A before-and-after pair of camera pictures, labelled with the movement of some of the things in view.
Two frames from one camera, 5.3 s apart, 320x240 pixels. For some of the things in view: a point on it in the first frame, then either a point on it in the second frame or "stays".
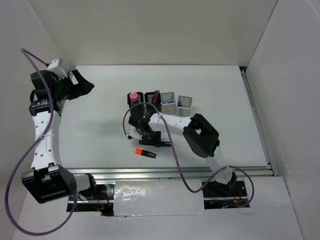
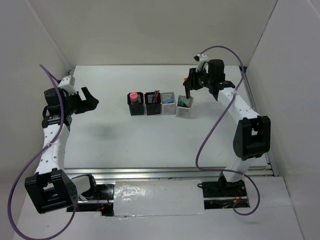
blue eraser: x=168 y=101 stays
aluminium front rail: x=174 y=173 stays
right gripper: x=156 y=142 → x=191 y=82
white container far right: x=185 y=110 stays
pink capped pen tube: x=133 y=96 stays
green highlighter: x=165 y=144 → x=183 y=104
